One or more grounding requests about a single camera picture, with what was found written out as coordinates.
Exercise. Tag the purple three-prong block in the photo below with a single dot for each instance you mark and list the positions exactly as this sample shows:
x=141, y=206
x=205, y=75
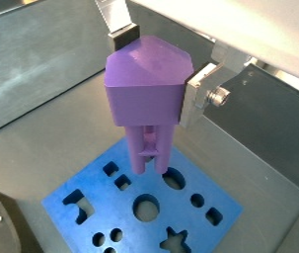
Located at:
x=145, y=83

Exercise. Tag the blue shape-sorter board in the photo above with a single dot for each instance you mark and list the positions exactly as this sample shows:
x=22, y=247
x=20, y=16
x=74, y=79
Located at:
x=111, y=211

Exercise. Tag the dark grey bracket corner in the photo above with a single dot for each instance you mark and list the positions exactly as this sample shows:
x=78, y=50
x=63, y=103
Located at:
x=18, y=239

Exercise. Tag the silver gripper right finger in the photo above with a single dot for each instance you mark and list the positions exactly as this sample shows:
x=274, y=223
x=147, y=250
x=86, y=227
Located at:
x=203, y=85

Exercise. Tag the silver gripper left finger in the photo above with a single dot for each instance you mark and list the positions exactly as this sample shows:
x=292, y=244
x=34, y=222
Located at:
x=123, y=30

